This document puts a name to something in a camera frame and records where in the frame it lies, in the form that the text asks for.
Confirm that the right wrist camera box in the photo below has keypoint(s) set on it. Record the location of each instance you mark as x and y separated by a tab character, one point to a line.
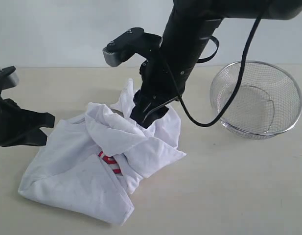
134	41

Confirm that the metal wire mesh basket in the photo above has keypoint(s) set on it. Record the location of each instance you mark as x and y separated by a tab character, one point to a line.
268	103

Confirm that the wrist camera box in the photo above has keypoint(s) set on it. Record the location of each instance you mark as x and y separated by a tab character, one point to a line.
134	41
8	78

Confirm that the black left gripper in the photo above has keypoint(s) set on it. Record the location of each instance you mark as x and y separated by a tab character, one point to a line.
13	121

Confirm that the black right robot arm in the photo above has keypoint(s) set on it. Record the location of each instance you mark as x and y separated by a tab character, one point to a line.
171	59

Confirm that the white t-shirt red print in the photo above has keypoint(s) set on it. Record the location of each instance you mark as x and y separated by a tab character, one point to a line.
93	162

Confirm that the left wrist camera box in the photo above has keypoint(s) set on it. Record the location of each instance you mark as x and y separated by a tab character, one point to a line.
8	78

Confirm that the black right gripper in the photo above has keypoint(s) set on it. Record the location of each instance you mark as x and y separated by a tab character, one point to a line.
156	90

